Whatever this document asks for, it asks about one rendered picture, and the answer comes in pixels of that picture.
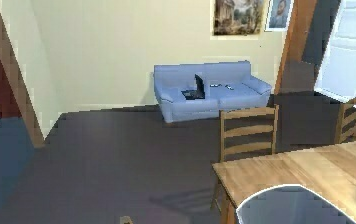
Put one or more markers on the wooden slat-back chair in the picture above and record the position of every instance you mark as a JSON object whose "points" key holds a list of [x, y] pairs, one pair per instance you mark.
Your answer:
{"points": [[350, 120], [249, 130]]}

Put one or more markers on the black laptop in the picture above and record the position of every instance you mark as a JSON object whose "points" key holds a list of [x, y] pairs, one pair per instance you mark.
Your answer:
{"points": [[199, 88]]}

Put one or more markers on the framed portrait picture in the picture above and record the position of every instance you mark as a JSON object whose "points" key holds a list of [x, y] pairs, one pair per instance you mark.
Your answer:
{"points": [[279, 15]]}

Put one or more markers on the white room door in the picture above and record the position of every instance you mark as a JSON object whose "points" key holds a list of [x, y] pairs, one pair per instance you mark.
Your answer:
{"points": [[347, 56]]}

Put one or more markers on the light blue sofa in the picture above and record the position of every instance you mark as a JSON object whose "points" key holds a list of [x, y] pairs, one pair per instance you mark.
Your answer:
{"points": [[226, 96]]}

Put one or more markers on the small white remote control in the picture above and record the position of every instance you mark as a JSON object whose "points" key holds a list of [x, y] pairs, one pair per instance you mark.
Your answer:
{"points": [[214, 85], [228, 87]]}

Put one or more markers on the wooden dining table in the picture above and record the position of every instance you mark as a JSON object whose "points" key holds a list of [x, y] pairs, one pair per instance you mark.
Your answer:
{"points": [[306, 170]]}

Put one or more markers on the landscape painting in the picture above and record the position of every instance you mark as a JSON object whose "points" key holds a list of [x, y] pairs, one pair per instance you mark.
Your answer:
{"points": [[237, 16]]}

